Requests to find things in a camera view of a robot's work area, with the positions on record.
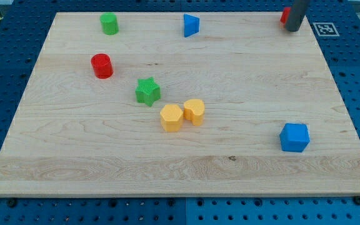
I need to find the yellow hexagon block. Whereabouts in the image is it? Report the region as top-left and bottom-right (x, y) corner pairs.
(160, 104), (183, 132)

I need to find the yellow heart block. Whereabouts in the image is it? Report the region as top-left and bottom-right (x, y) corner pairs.
(184, 99), (205, 126)

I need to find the green star block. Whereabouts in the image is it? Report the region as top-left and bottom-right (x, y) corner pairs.
(135, 77), (161, 106)

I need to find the light wooden board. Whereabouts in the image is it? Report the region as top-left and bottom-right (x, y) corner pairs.
(0, 12), (360, 198)

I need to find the blue triangle block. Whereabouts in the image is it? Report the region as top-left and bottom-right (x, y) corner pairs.
(183, 14), (200, 38)

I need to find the red cylinder block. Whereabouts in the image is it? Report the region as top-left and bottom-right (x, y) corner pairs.
(91, 53), (114, 79)

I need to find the green cylinder block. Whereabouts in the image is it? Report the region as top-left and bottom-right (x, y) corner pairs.
(99, 12), (119, 35)

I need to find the blue cube block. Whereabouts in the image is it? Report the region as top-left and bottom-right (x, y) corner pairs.
(279, 123), (310, 153)

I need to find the red block behind rod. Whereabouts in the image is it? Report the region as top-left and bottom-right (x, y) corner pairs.
(280, 6), (291, 25)

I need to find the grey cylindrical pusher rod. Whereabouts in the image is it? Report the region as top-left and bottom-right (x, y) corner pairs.
(284, 0), (311, 32)

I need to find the black white fiducial marker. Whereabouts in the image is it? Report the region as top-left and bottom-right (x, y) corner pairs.
(313, 22), (339, 37)

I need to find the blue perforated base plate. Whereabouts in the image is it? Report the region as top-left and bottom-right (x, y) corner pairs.
(0, 0), (360, 224)

